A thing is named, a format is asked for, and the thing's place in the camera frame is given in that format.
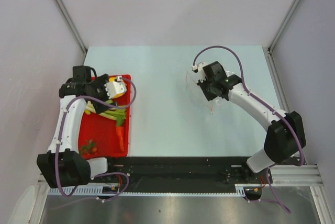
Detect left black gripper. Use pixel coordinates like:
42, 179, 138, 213
88, 74, 118, 114

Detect green celery stalk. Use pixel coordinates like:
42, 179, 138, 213
84, 102, 127, 121

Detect clear zip top bag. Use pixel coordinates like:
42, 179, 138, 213
185, 71, 229, 115

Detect yellow banana bunch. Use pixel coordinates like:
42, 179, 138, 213
108, 76, 128, 99

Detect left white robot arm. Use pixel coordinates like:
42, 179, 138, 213
37, 65, 116, 188

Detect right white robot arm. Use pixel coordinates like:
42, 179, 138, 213
192, 61, 306, 183

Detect red plastic tray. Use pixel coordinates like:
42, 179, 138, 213
77, 74, 131, 158

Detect orange carrot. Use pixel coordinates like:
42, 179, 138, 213
116, 116, 125, 152

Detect red strawberries with leaves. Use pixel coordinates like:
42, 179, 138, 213
79, 139, 98, 155

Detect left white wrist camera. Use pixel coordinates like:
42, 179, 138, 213
104, 75, 128, 98

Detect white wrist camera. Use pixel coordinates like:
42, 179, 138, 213
104, 75, 128, 98
192, 62, 208, 73

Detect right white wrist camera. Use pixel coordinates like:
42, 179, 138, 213
192, 62, 208, 73

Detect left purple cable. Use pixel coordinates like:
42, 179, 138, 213
54, 76, 138, 204

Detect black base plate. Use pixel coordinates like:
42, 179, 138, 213
107, 156, 273, 194

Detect white slotted cable duct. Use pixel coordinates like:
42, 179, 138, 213
48, 184, 248, 196

